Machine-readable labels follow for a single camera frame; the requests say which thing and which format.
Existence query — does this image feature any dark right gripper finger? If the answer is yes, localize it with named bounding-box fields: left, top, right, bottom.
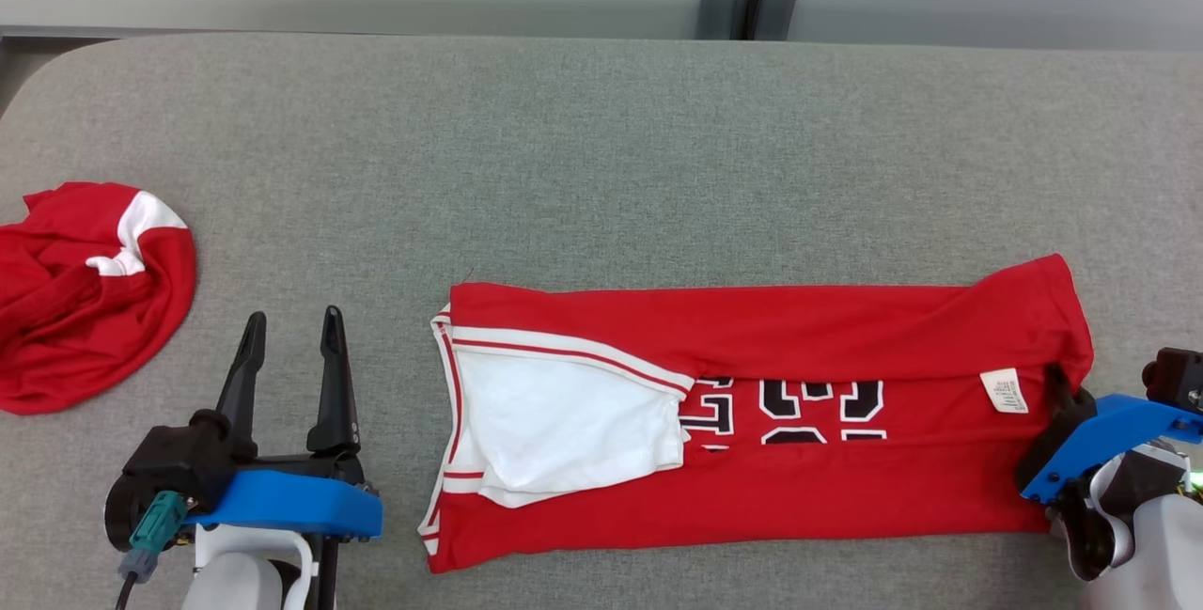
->
left=1046, top=363, right=1097, bottom=425

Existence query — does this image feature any blue-banded right gripper body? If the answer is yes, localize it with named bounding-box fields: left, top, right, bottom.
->
left=1015, top=389, right=1203, bottom=505

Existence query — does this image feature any blue-banded left gripper body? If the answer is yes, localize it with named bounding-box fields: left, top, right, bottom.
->
left=186, top=450, right=383, bottom=540

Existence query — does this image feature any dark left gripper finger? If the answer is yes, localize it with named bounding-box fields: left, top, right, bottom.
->
left=306, top=305, right=362, bottom=457
left=214, top=312, right=268, bottom=459

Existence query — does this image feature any red and white garment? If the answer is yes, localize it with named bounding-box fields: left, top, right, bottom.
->
left=0, top=180, right=198, bottom=415

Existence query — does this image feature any red jersey with white trim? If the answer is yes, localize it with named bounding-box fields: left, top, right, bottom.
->
left=418, top=253, right=1096, bottom=575

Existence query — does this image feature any grey fabric upholstered surface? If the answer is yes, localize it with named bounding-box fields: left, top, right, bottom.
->
left=0, top=32, right=1203, bottom=610

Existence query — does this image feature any teal-plug left camera cable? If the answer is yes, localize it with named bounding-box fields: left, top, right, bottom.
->
left=113, top=491, right=187, bottom=610

